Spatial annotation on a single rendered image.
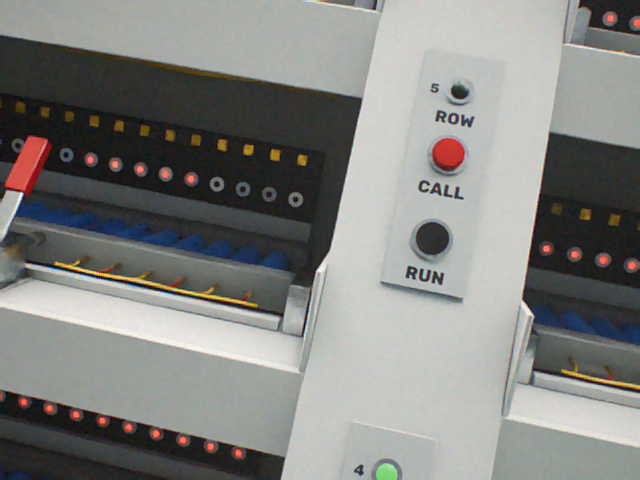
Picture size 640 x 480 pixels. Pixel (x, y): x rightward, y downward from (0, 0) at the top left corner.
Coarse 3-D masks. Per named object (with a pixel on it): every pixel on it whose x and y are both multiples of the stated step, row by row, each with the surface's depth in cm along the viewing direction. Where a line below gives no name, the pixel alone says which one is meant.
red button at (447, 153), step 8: (440, 144) 33; (448, 144) 33; (456, 144) 32; (432, 152) 33; (440, 152) 32; (448, 152) 32; (456, 152) 32; (464, 152) 33; (440, 160) 32; (448, 160) 32; (456, 160) 32; (448, 168) 32
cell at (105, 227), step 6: (102, 222) 47; (108, 222) 47; (114, 222) 48; (120, 222) 48; (84, 228) 44; (90, 228) 44; (96, 228) 45; (102, 228) 45; (108, 228) 46; (114, 228) 47; (120, 228) 48
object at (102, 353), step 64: (64, 192) 52; (128, 192) 51; (0, 320) 33; (64, 320) 33; (128, 320) 34; (192, 320) 36; (0, 384) 34; (64, 384) 33; (128, 384) 33; (192, 384) 32; (256, 384) 32; (256, 448) 33
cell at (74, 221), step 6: (78, 216) 47; (84, 216) 48; (90, 216) 48; (96, 216) 49; (54, 222) 44; (60, 222) 44; (66, 222) 45; (72, 222) 45; (78, 222) 46; (84, 222) 47; (90, 222) 48; (96, 222) 49
